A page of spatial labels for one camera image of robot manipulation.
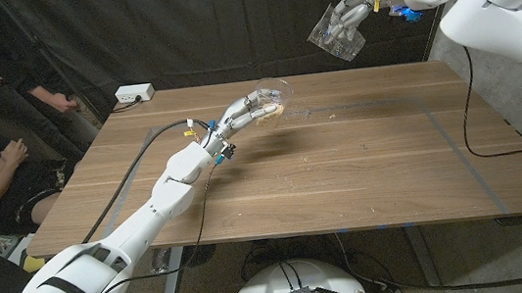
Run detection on white robot torso base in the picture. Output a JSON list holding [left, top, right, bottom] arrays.
[[223, 251, 372, 293]]

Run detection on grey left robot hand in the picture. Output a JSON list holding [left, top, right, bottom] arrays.
[[196, 88, 287, 162]]

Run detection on black backdrop curtain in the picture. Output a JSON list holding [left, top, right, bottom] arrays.
[[2, 0, 474, 131]]

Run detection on black backdrop stand pole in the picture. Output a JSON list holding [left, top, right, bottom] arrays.
[[417, 5, 450, 63]]

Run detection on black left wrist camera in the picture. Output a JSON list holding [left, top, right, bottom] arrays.
[[213, 141, 239, 167]]

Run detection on clear plastic cup with sugar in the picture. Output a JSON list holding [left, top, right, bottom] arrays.
[[303, 0, 369, 67]]

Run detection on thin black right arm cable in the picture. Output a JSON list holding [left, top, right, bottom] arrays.
[[451, 38, 522, 165]]

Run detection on clear plastic bottle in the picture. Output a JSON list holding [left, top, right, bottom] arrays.
[[148, 246, 176, 278]]

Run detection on yellow paper item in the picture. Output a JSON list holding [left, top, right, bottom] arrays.
[[21, 253, 48, 275]]

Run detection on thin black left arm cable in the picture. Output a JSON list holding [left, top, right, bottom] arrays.
[[79, 164, 232, 293]]

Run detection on grey table leg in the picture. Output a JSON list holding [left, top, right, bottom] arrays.
[[403, 222, 442, 291], [157, 246, 190, 293]]

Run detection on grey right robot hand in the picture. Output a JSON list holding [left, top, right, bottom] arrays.
[[320, 0, 413, 45]]

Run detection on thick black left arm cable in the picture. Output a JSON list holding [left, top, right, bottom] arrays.
[[70, 116, 222, 245]]

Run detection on person in black clothes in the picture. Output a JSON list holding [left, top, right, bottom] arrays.
[[0, 48, 91, 171]]

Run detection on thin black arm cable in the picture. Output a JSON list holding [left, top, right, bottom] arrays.
[[451, 38, 522, 165], [79, 164, 232, 293]]

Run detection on black power strip cable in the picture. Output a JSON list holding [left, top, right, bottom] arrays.
[[110, 95, 143, 114]]

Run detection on white power strip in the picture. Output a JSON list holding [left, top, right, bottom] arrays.
[[114, 82, 158, 106]]

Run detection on standing person at back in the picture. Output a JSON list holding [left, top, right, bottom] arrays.
[[0, 0, 106, 134]]

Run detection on black round floor object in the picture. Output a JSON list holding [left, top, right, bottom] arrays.
[[181, 242, 219, 269]]

